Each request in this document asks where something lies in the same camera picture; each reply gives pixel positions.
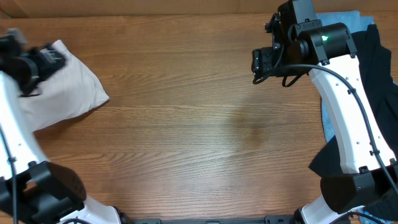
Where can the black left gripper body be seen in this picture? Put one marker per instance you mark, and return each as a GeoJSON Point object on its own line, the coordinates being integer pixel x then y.
{"type": "Point", "coordinates": [39, 66]}

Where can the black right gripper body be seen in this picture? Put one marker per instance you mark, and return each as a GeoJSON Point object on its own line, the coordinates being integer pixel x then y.
{"type": "Point", "coordinates": [264, 60]}

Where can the beige cargo shorts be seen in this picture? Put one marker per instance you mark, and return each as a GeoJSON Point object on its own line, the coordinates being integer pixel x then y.
{"type": "Point", "coordinates": [70, 92]}

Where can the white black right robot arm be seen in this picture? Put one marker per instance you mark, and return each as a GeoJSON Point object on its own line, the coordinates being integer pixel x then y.
{"type": "Point", "coordinates": [327, 54]}

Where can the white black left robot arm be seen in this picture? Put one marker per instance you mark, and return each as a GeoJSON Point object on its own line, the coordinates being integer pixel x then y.
{"type": "Point", "coordinates": [34, 189]}

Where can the blue denim garment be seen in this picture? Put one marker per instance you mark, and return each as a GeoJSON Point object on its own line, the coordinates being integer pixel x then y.
{"type": "Point", "coordinates": [355, 22]}

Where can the black garment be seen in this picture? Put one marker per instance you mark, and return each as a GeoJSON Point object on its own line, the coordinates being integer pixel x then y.
{"type": "Point", "coordinates": [381, 91]}

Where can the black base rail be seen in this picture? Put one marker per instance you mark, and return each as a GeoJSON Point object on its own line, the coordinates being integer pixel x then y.
{"type": "Point", "coordinates": [268, 219]}

